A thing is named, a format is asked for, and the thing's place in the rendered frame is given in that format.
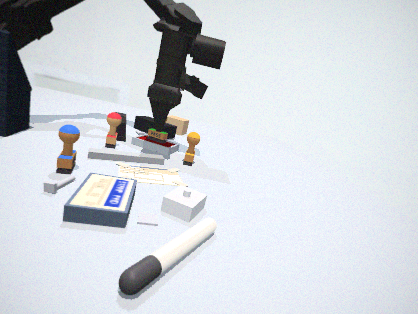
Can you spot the wooden stamp with red top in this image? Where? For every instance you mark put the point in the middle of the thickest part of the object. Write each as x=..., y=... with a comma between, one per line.
x=114, y=120

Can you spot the beige cube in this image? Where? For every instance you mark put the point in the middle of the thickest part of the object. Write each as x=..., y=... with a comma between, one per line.
x=181, y=123

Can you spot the wooden rubber stamp with blue top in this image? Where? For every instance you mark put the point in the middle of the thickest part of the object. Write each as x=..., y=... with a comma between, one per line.
x=66, y=161

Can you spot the white square box with small button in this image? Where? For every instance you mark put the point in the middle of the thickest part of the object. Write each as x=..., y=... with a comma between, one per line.
x=183, y=203

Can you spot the grey flat bar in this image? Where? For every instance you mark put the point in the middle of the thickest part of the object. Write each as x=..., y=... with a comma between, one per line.
x=114, y=155

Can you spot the pass rubber stamp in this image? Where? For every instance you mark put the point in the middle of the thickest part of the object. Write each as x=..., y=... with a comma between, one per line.
x=157, y=136

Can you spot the yellow rubber stamp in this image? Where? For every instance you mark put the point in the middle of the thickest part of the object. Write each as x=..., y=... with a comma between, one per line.
x=193, y=139

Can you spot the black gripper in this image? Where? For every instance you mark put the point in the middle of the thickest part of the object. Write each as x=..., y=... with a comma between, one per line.
x=164, y=93

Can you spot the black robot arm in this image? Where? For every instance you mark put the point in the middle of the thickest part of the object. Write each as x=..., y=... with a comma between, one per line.
x=29, y=20

